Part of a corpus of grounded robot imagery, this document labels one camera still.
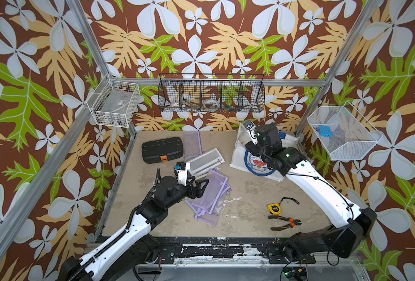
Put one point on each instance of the white wire basket right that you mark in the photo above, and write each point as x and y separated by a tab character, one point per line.
354	136

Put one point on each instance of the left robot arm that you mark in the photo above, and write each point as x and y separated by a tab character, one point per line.
130	245

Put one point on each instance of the white wire basket left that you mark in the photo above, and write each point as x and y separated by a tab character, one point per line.
113	103

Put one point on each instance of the white mesh pouch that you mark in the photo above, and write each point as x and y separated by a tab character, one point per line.
205	162

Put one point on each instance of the white wire basket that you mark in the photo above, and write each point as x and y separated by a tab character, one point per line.
354	136
113	103

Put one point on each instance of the black wire basket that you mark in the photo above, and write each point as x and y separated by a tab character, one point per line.
211	92

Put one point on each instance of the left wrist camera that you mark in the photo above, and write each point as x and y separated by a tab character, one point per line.
181	170

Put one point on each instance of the white Doraemon canvas bag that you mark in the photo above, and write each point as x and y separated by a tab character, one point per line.
283	155

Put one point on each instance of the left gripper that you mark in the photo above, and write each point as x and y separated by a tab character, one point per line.
196	192

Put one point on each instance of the blue object in basket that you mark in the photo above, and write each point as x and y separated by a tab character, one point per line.
324	131

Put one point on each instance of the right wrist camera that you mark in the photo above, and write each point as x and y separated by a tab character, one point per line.
251	129

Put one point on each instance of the yellow tape measure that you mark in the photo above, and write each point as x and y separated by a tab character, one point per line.
274	209

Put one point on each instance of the black plastic tool case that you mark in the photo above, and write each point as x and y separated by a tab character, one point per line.
162	150

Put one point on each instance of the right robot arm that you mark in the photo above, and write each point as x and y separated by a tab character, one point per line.
350	224

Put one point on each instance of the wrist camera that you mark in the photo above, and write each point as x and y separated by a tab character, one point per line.
181	170
251	129

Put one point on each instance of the large purple mesh pouch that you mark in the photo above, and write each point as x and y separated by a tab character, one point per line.
209	207

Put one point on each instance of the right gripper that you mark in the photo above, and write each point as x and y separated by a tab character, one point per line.
252	148

